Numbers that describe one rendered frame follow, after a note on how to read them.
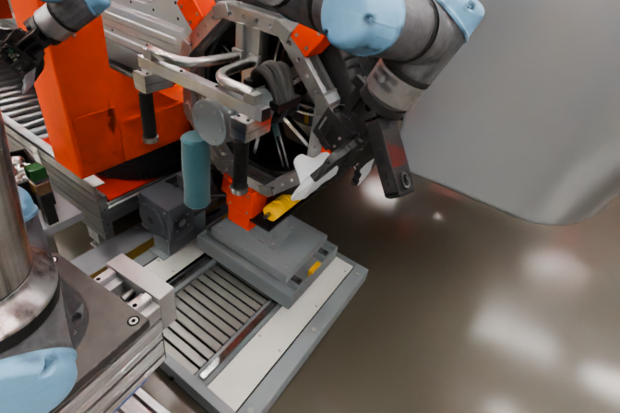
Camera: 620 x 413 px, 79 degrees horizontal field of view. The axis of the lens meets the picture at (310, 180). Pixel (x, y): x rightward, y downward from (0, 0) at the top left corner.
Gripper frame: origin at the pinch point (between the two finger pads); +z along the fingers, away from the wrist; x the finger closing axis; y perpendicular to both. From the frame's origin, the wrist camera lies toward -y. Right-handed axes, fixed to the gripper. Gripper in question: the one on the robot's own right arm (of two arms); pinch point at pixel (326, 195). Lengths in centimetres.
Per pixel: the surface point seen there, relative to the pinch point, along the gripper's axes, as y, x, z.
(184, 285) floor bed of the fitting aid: 32, -15, 103
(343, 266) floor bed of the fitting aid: 7, -75, 83
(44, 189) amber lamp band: 59, 27, 63
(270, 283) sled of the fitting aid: 13, -36, 82
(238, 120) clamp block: 28.9, -1.5, 9.5
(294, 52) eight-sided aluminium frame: 40.6, -20.0, -1.3
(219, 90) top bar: 38.7, -1.6, 9.5
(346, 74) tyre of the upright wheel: 31.9, -31.5, -2.0
